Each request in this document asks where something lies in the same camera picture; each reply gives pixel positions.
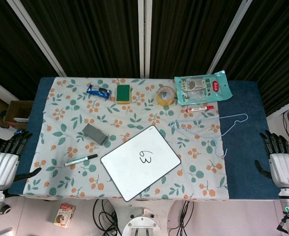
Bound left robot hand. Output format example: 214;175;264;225
0;131;42;191

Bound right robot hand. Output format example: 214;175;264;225
254;130;289;189

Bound grey whiteboard eraser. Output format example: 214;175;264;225
82;123;109;146

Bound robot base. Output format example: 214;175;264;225
121;207;169;236

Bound red marker pen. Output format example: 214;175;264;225
185;105;215;113

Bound white whiteboard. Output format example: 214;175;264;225
100;124;182;202

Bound blue table mat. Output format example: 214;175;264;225
7;77;280;200

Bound cardboard box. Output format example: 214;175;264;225
3;100;35;130

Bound small snack box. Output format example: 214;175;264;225
53;203;77;229

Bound floral tablecloth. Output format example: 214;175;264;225
23;76;231;200

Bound teal cleaning cloth package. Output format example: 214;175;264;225
174;69;234;106

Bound blue cookie packet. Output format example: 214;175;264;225
86;83;112;100

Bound yellow tape roll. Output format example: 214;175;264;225
155;86;176;107

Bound green yellow sponge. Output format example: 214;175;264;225
116;84;132;104

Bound light blue wire hanger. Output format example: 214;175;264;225
169;113;249;158

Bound black cables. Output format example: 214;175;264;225
92;198;125;236

